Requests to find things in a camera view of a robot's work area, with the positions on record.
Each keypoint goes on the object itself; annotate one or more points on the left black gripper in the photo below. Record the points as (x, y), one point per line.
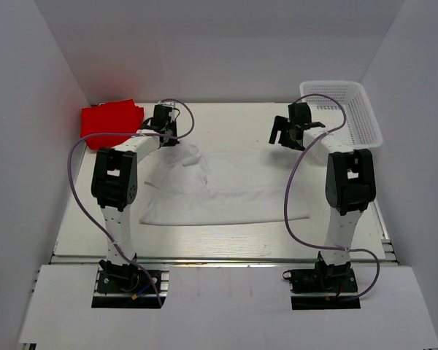
(174, 141)

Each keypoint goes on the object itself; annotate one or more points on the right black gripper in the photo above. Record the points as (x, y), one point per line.
(282, 123)

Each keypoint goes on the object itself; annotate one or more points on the white t-shirt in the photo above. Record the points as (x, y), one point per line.
(186, 187)

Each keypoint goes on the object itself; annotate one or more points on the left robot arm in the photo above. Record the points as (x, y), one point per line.
(115, 184)

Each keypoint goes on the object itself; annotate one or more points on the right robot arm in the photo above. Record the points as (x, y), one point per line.
(349, 187)

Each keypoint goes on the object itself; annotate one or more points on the folded red t-shirt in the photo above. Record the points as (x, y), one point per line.
(113, 117)

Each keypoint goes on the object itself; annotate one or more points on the white plastic basket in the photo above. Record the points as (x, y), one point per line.
(330, 100)

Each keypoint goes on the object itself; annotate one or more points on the aluminium table rail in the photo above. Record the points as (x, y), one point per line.
(171, 261)

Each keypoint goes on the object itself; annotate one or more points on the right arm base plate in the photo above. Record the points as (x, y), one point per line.
(323, 287)

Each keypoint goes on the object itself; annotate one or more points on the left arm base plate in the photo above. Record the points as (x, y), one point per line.
(126, 286)

